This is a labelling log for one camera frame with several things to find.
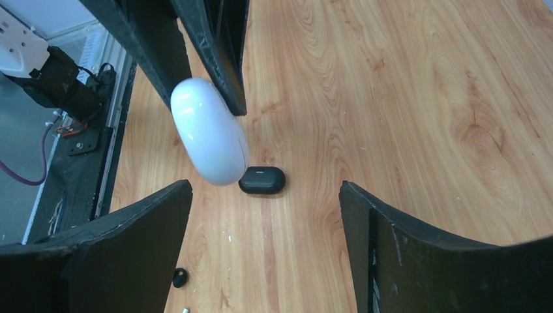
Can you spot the white earbud charging case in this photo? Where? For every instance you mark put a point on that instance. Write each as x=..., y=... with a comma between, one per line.
x=213, y=137

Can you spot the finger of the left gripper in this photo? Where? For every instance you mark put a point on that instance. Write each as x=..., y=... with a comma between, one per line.
x=217, y=30
x=148, y=30

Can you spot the black clip earbud left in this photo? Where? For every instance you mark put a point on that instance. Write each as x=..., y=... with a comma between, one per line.
x=180, y=277

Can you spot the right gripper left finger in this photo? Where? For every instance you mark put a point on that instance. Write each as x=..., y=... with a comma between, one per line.
x=120, y=262

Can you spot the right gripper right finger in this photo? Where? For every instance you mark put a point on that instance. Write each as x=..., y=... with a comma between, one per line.
x=402, y=264

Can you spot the black earbud charging case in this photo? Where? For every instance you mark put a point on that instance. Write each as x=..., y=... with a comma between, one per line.
x=262, y=180

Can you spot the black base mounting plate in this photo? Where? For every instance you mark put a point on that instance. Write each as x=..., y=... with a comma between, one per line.
x=80, y=183

